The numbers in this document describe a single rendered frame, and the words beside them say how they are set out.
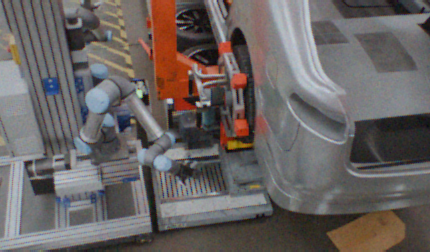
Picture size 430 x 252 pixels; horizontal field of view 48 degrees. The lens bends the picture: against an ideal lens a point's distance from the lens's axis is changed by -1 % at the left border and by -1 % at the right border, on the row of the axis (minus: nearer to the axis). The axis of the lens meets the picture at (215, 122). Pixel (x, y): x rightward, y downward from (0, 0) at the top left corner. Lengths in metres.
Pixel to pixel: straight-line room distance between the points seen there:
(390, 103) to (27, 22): 2.21
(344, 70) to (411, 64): 0.49
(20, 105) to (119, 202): 1.04
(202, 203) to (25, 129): 1.37
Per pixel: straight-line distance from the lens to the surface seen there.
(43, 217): 3.48
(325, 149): 2.23
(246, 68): 2.96
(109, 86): 2.39
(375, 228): 3.73
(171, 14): 3.30
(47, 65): 2.74
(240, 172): 3.57
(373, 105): 3.22
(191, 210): 3.52
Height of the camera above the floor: 2.87
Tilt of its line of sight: 42 degrees down
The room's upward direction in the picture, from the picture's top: 2 degrees clockwise
